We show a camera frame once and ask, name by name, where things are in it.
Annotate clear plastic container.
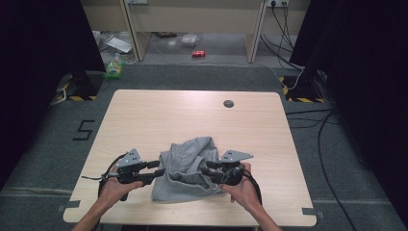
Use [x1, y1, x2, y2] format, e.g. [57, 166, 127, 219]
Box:
[180, 34, 199, 49]

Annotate grey shorts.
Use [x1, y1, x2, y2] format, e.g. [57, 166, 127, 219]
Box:
[151, 136, 225, 203]

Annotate black curtain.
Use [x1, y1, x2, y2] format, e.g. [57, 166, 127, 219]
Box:
[290, 0, 408, 222]
[0, 0, 107, 191]

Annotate long black floor cable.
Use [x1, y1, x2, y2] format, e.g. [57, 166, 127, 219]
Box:
[317, 110, 349, 231]

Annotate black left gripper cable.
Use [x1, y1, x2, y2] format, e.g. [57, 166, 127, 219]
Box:
[81, 153, 129, 200]

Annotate thin black floor cables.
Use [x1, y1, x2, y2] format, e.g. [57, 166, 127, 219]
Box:
[285, 109, 341, 129]

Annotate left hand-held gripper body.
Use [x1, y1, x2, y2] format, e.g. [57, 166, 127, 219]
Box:
[115, 147, 149, 186]

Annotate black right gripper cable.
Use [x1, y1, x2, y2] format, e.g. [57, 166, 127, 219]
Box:
[242, 171, 264, 206]

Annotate white flat tray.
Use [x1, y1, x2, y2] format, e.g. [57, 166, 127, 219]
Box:
[105, 36, 133, 54]

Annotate stand base with striped tape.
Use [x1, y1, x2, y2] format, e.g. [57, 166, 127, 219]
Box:
[51, 70, 104, 106]
[278, 71, 326, 104]

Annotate white floor cable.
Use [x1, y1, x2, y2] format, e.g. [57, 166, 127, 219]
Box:
[256, 62, 304, 90]

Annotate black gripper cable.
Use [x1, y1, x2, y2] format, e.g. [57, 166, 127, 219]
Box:
[81, 153, 129, 200]
[242, 171, 264, 206]

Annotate person's right hand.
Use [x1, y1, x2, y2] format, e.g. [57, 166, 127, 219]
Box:
[218, 162, 263, 213]

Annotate person's left hand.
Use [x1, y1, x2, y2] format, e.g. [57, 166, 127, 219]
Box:
[97, 166, 144, 210]

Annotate black plugged cables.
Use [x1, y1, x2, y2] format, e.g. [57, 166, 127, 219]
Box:
[259, 2, 304, 72]

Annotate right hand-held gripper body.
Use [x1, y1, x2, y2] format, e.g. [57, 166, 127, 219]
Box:
[217, 149, 254, 187]

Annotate green packet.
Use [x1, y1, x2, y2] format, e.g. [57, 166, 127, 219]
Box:
[103, 52, 125, 80]

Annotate white wall socket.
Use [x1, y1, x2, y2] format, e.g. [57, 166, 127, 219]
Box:
[266, 0, 290, 8]

